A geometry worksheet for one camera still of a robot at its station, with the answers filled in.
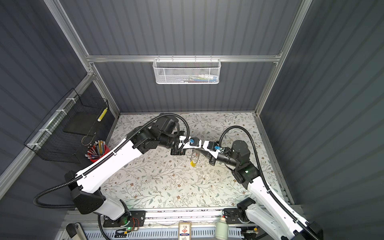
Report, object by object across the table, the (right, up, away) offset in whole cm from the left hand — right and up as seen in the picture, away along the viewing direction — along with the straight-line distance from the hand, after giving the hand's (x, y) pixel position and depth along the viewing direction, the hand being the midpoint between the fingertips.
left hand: (193, 143), depth 68 cm
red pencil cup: (-56, -6, +17) cm, 59 cm away
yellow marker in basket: (-51, +15, +14) cm, 55 cm away
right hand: (+3, -2, -1) cm, 4 cm away
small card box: (-4, -42, +2) cm, 42 cm away
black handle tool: (-55, -39, -1) cm, 68 cm away
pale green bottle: (+12, -38, -3) cm, 40 cm away
